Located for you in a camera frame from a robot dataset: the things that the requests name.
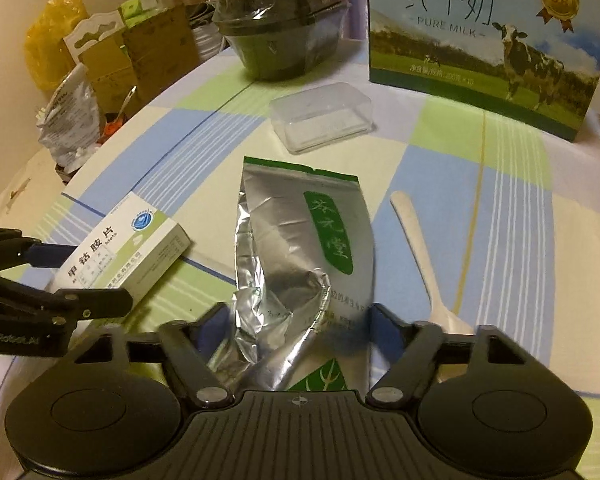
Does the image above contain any yellow plastic bag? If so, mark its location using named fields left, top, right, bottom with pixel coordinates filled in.
left=24, top=0, right=89, bottom=92

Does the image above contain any green tissue box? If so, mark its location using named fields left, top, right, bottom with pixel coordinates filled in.
left=117, top=0, right=164, bottom=27

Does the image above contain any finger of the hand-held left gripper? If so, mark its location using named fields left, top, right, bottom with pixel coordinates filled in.
left=0, top=275, right=134, bottom=324
left=0, top=227, right=74, bottom=274

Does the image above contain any silver foil pouch green label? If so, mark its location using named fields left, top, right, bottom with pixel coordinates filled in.
left=207, top=156, right=377, bottom=392

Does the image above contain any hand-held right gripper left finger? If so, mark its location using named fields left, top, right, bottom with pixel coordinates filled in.
left=75, top=304, right=235, bottom=408

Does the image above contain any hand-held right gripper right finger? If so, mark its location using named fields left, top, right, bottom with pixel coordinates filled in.
left=366, top=303, right=537, bottom=408

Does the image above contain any cardboard box with white hanger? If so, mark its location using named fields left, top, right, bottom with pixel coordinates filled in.
left=62, top=4, right=201, bottom=117

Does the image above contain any dark red tray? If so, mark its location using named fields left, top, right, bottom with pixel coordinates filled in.
left=55, top=160, right=87, bottom=184

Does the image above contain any grey white crumpled pouch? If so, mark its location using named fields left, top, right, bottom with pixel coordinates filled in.
left=36, top=65, right=102, bottom=172

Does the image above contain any white green medicine box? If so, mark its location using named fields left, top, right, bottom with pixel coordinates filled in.
left=52, top=195, right=191, bottom=307

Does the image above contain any clear plastic box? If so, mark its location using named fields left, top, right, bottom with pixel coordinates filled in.
left=268, top=82, right=374, bottom=155

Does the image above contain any white bucket with black bag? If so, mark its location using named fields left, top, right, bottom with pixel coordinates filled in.
left=190, top=2, right=227, bottom=57

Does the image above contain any blue milk carton box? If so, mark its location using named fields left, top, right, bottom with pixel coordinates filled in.
left=365, top=0, right=600, bottom=142

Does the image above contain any dark wrapped noodle bowl pack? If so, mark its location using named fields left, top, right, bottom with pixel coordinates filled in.
left=212, top=0, right=352, bottom=81

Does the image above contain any white plastic spoon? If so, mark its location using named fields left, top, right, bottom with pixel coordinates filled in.
left=390, top=191, right=477, bottom=337

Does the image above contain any checked cloth desktop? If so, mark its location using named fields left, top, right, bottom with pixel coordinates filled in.
left=27, top=27, right=600, bottom=406

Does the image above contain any red bowl with metal spoon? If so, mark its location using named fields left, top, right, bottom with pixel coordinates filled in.
left=99, top=85, right=137, bottom=140

